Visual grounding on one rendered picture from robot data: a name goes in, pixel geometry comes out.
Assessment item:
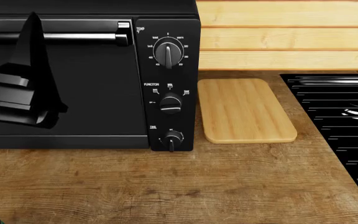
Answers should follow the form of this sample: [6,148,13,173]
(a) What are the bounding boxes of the function selector knob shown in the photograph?
[159,92,183,115]

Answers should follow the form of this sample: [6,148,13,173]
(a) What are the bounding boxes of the light wooden cutting board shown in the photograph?
[197,78,298,144]

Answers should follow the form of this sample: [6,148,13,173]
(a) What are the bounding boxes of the black toaster oven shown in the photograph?
[0,0,202,152]

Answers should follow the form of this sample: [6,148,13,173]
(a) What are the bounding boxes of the chrome oven door handle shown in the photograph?
[0,21,131,47]

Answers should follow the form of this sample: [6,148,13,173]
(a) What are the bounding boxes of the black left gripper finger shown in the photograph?
[9,11,69,114]

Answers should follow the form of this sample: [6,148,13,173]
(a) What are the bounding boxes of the small timer knob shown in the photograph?
[163,131,181,153]

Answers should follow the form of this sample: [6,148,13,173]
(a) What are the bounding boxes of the black glossy stove top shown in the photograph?
[279,73,358,215]

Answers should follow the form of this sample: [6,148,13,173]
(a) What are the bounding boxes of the large temperature knob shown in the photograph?
[153,42,185,70]

